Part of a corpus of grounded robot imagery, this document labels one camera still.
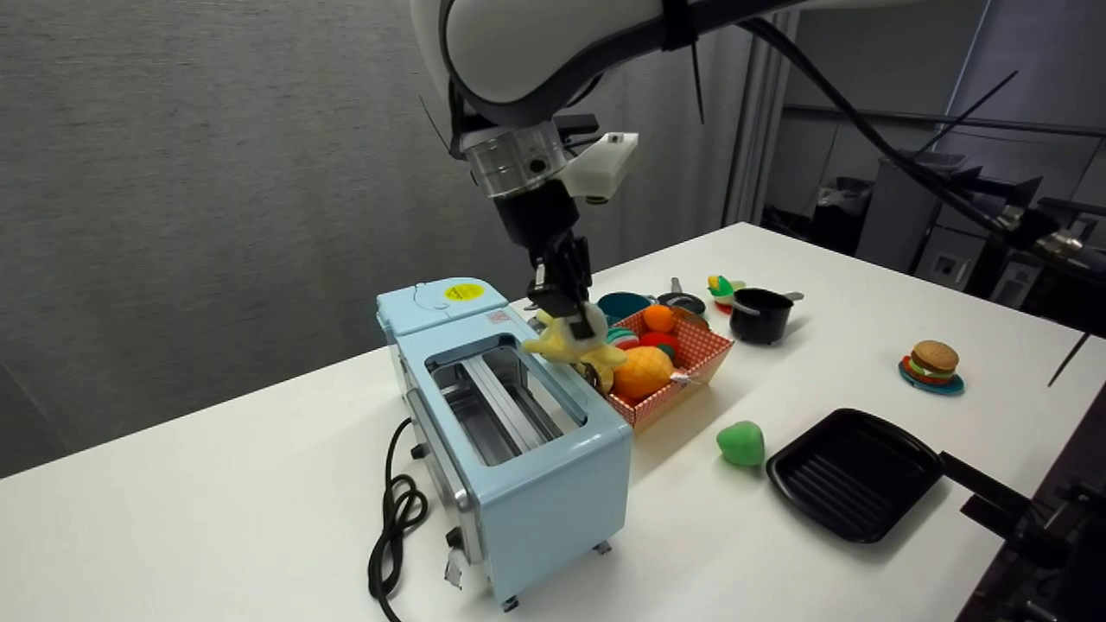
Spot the toy burger on plate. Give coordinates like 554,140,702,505
897,355,967,399

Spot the green pear plush toy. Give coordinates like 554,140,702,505
711,418,772,473

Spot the black pot grey handle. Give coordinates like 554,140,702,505
726,285,804,349

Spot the light blue toaster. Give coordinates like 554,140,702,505
372,271,635,611

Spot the black ridged grill tray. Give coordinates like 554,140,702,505
764,404,947,547

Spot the small orange plush fruit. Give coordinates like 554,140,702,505
640,300,682,337

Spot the red checkered cardboard basket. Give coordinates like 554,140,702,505
597,300,735,434

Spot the green and yellow toy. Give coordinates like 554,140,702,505
706,269,746,305

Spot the yellow banana plush toy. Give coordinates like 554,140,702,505
519,300,633,393

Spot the large orange plush fruit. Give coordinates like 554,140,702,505
610,342,690,406

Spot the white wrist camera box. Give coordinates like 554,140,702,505
560,127,642,208

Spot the teal and silver kitchen toy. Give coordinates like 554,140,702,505
595,285,656,327

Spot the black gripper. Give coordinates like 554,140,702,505
489,177,605,342

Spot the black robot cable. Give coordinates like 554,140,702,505
659,0,1106,391

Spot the black toaster power cord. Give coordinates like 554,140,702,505
363,414,433,622

